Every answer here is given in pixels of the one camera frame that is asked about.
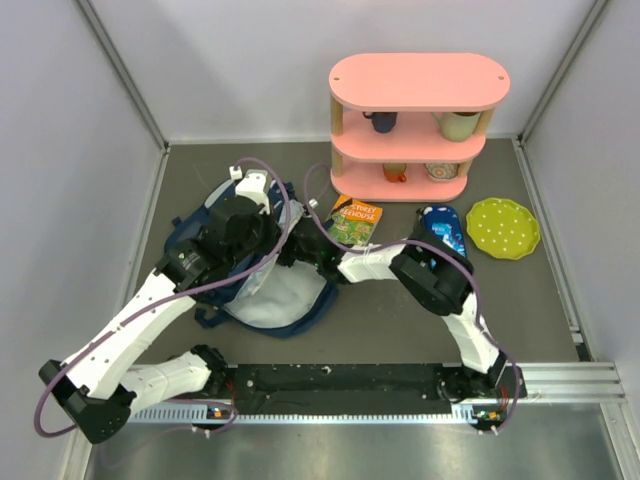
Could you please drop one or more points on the dark blue mug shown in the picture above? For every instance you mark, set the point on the dark blue mug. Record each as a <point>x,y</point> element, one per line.
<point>382,122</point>

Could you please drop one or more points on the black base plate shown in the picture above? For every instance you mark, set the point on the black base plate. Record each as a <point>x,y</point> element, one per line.
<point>354,389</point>

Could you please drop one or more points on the orange cup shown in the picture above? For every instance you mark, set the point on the orange cup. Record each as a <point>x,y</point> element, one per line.
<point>395,172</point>

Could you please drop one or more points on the orange Treehouse book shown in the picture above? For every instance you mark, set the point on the orange Treehouse book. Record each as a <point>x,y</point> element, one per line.
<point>352,222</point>

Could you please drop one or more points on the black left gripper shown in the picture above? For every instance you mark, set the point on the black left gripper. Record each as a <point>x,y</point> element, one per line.
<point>273,232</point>

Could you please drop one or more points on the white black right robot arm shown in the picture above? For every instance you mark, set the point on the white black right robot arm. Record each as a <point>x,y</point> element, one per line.
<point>436,276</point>

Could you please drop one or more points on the aluminium frame rail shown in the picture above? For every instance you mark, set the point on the aluminium frame rail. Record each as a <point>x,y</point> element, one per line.
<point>583,382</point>

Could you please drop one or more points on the patterned flower-shaped bowl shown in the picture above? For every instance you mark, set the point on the patterned flower-shaped bowl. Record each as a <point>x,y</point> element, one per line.
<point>442,172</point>

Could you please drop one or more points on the blue dinosaur pencil case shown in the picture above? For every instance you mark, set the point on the blue dinosaur pencil case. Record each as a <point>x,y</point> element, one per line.
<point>443,221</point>

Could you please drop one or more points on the navy blue backpack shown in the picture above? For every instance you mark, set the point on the navy blue backpack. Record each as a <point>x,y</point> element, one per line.
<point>277,301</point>

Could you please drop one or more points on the pale green mug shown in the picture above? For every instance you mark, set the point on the pale green mug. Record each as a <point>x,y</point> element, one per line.
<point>456,126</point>

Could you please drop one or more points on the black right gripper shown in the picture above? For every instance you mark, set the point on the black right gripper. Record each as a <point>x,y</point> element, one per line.
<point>285,260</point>

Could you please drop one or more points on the pink three-tier shelf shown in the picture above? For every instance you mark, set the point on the pink three-tier shelf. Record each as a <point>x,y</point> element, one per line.
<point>414,85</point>

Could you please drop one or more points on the green polka dot plate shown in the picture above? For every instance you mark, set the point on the green polka dot plate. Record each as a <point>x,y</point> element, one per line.
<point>502,228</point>

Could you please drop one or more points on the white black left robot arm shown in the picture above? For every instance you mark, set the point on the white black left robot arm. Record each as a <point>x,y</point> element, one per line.
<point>101,386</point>

